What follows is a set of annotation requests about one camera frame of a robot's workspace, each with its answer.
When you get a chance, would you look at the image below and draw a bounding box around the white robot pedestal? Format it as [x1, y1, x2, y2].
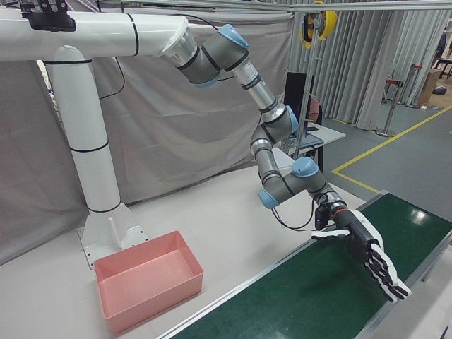
[0, 10, 190, 271]

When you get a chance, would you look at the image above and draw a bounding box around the silver barrier stanchion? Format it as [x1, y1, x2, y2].
[375, 79, 399, 138]

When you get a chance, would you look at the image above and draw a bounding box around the black desk monitor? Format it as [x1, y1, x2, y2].
[284, 71, 315, 123]

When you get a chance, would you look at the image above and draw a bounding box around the white office desk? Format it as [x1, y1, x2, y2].
[273, 118, 347, 172]

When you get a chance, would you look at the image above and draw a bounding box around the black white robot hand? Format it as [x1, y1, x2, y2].
[310, 208, 413, 304]

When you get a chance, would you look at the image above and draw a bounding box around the seated person reddish top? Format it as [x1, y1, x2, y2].
[308, 95, 323, 125]

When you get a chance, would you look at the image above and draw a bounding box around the aluminium cell frame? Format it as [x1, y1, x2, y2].
[190, 0, 452, 158]

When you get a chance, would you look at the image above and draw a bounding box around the green belt conveyor aluminium frame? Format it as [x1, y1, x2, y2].
[157, 189, 452, 339]

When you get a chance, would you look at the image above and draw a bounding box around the grey fabric curtain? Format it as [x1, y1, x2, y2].
[0, 0, 296, 266]

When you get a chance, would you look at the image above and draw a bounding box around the yellow cable reel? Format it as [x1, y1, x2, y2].
[299, 9, 338, 51]

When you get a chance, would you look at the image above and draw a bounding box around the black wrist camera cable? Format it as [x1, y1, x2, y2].
[270, 197, 321, 232]

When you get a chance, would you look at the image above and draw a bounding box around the pink plastic basket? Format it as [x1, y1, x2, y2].
[93, 230, 205, 335]

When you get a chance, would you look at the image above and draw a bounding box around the black overhead camera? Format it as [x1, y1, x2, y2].
[19, 0, 77, 32]

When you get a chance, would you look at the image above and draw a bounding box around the grey pleated curtain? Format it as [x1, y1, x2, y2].
[288, 8, 446, 132]

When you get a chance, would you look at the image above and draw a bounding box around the brown cardboard box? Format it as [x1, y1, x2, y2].
[418, 69, 444, 106]

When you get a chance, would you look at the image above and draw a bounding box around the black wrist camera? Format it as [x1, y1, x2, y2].
[315, 206, 333, 230]

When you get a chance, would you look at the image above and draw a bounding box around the grey laptop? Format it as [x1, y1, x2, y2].
[281, 127, 325, 156]

